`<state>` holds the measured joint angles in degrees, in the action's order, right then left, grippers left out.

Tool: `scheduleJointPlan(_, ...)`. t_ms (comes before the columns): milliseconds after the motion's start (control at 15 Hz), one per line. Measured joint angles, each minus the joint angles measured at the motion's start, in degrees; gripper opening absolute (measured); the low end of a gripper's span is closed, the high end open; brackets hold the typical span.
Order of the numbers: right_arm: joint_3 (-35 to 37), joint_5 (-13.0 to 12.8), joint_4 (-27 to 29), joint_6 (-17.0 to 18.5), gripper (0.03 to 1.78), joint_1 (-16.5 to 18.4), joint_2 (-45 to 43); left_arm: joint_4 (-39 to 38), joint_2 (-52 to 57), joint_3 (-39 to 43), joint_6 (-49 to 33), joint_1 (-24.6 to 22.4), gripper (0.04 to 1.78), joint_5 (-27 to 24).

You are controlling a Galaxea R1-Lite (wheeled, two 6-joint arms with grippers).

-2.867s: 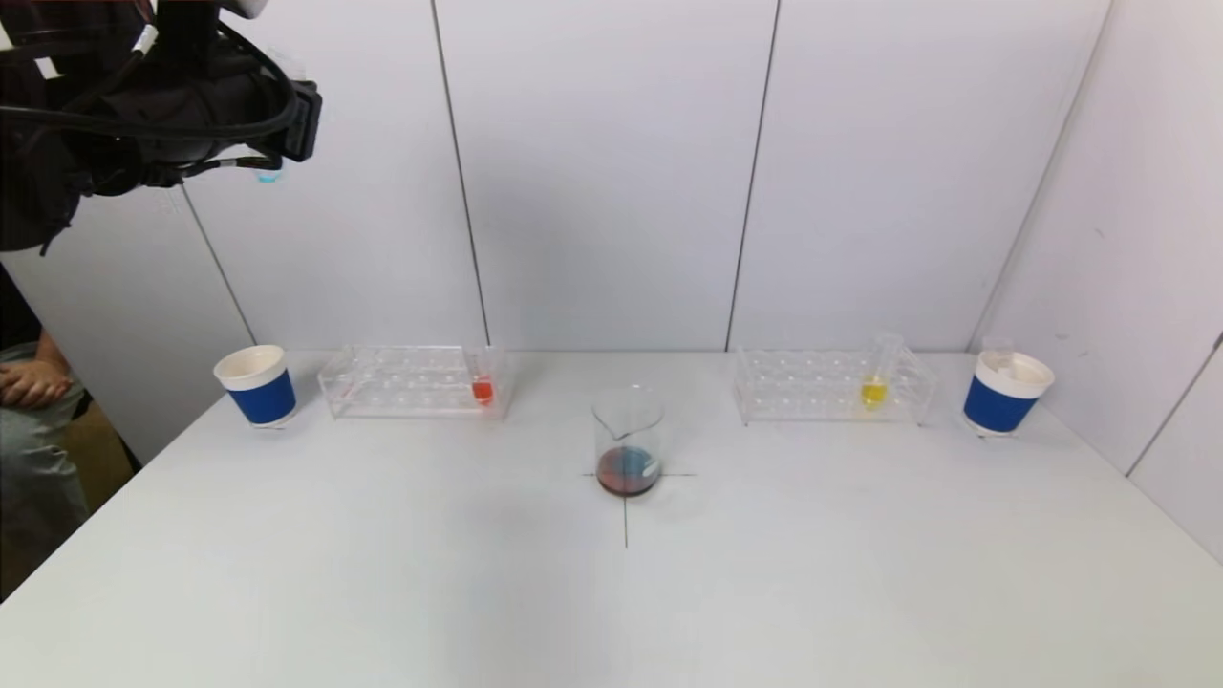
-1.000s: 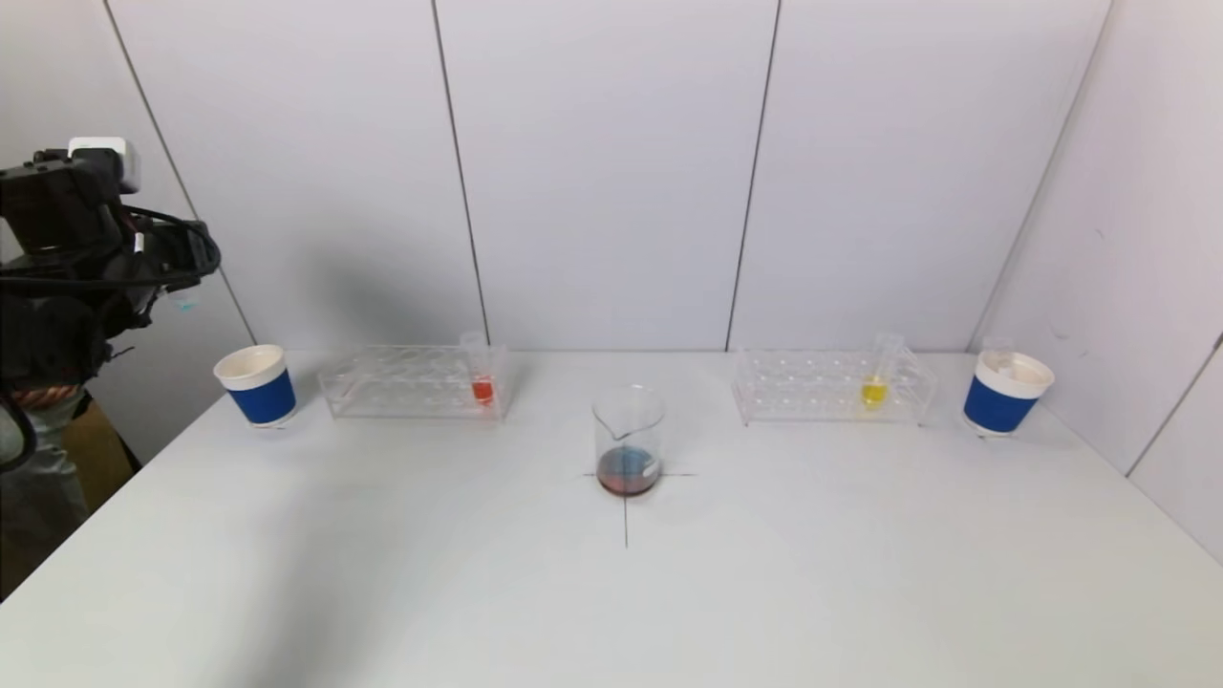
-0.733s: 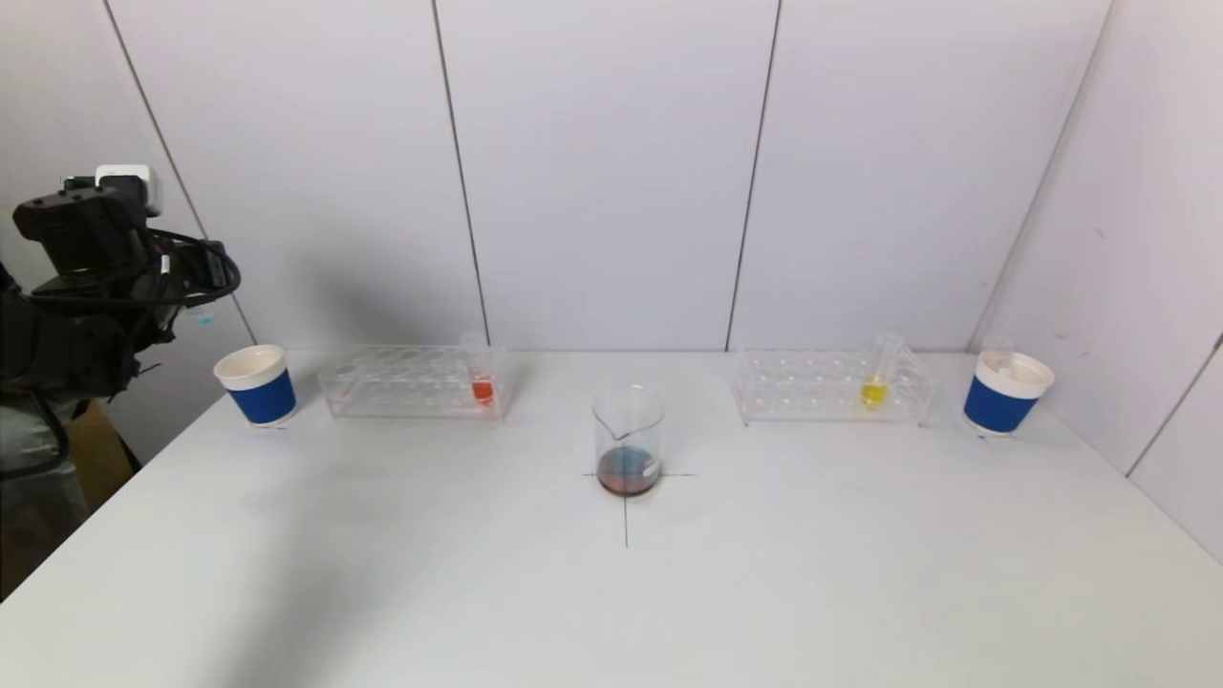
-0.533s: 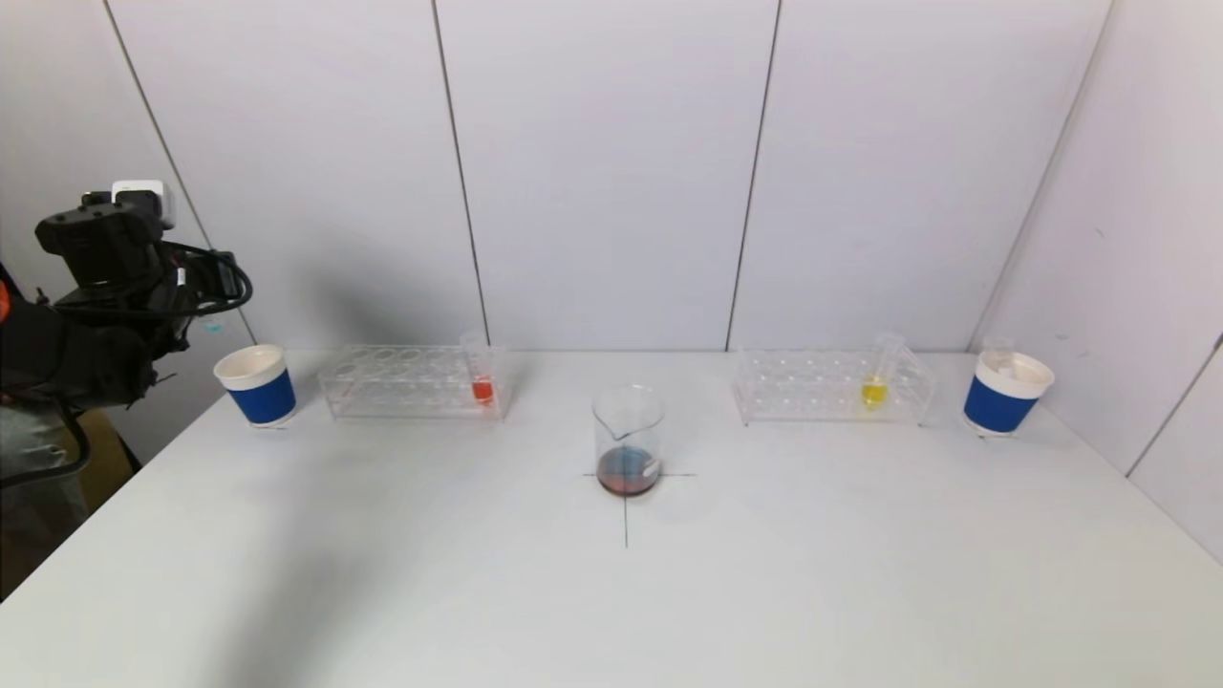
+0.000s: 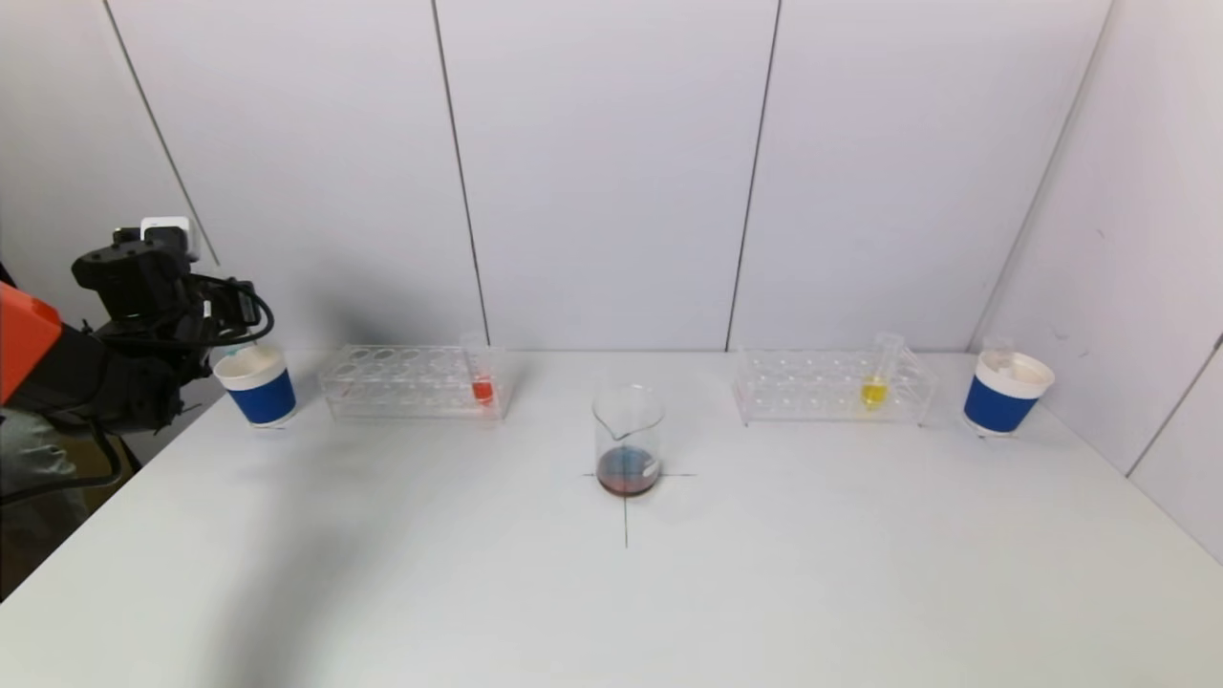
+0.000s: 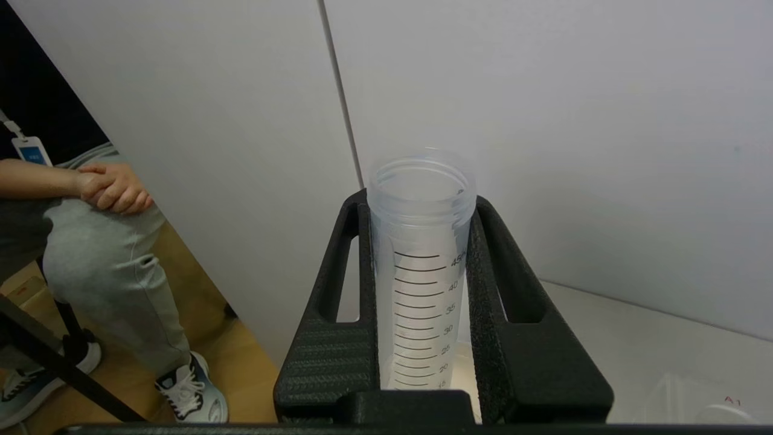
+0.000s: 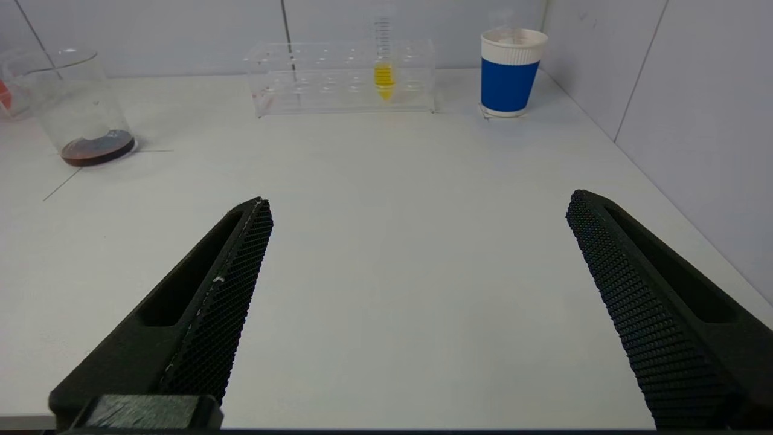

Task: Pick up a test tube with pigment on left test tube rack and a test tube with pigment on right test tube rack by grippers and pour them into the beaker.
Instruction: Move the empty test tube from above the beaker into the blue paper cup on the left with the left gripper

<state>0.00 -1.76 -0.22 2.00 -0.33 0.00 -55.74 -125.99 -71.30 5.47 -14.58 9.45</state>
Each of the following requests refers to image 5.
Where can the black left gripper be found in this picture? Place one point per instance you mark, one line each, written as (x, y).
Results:
(241, 304)

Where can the white-labelled clear plastic tube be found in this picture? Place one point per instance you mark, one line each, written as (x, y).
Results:
(998, 354)

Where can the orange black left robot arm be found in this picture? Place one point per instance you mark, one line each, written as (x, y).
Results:
(96, 382)

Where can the clear acrylic tube rack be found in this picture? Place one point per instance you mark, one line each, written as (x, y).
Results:
(812, 392)
(411, 392)

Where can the clear tube, red pigment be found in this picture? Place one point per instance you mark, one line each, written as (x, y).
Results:
(483, 391)

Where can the clear glass beaker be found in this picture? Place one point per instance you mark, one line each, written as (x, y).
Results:
(628, 473)

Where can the clear tube, yellow pigment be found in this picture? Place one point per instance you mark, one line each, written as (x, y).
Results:
(872, 392)

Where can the blue white paper cup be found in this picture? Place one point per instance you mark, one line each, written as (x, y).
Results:
(263, 397)
(994, 406)

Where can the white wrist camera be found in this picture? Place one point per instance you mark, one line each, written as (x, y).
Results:
(167, 232)

